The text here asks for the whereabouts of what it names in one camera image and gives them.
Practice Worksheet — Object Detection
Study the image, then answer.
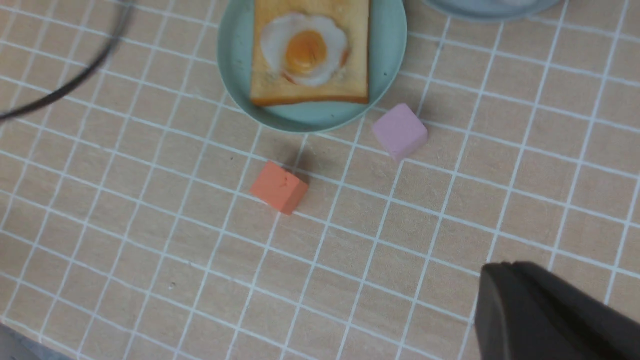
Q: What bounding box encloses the pink cube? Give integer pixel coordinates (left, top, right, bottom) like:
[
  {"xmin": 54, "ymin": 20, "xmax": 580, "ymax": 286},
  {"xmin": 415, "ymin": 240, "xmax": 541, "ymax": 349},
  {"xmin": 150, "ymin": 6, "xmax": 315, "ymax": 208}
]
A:
[{"xmin": 372, "ymin": 103, "xmax": 428, "ymax": 163}]

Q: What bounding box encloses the grey blue egg plate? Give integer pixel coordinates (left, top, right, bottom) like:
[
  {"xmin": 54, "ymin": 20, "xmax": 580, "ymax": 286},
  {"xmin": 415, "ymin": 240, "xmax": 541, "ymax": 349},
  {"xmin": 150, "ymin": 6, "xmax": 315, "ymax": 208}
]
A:
[{"xmin": 423, "ymin": 0, "xmax": 560, "ymax": 23}]

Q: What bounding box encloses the black cable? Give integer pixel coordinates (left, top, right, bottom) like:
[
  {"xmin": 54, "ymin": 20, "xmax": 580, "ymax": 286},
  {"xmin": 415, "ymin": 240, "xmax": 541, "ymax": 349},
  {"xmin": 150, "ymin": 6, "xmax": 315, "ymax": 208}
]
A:
[{"xmin": 0, "ymin": 0, "xmax": 136, "ymax": 121}]

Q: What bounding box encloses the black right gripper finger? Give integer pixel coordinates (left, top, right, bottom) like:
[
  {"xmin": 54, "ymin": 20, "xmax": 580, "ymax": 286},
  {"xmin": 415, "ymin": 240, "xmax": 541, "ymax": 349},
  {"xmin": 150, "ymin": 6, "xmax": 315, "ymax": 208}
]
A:
[{"xmin": 474, "ymin": 261, "xmax": 640, "ymax": 360}]

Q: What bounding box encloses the orange red cube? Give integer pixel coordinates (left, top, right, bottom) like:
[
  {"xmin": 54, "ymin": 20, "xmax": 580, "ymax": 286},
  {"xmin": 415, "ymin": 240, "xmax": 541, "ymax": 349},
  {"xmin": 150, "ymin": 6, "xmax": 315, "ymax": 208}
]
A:
[{"xmin": 249, "ymin": 161, "xmax": 309, "ymax": 215}]

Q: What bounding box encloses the toast slice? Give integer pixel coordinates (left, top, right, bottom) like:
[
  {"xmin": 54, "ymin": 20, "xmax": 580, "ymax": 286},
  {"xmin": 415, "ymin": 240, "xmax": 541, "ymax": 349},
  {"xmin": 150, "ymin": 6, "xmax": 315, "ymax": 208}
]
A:
[{"xmin": 249, "ymin": 0, "xmax": 371, "ymax": 106}]

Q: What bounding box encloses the fried egg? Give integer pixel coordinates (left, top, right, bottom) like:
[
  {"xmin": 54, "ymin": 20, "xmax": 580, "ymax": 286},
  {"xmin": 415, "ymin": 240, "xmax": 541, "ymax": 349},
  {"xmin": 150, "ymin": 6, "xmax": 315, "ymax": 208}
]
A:
[{"xmin": 259, "ymin": 13, "xmax": 349, "ymax": 87}]

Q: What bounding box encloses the teal green plate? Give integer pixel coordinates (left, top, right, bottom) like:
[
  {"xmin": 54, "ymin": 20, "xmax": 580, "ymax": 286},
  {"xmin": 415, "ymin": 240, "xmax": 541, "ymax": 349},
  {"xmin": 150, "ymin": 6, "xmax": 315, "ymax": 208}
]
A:
[{"xmin": 216, "ymin": 0, "xmax": 408, "ymax": 133}]

